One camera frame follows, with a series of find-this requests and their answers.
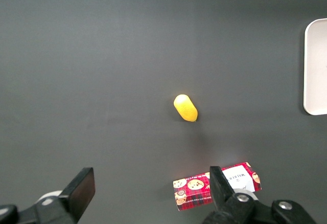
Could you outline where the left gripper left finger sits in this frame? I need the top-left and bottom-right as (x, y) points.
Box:
(0, 167), (96, 224)

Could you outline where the yellow lemon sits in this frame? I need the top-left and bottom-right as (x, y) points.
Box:
(173, 94), (199, 123)

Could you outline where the beige rectangular tray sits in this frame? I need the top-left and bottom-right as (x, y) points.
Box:
(303, 18), (327, 116)

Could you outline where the red tartan cookie box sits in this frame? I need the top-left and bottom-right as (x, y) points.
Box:
(173, 162), (263, 212)

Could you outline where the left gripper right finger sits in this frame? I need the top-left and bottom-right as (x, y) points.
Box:
(201, 166), (317, 224)

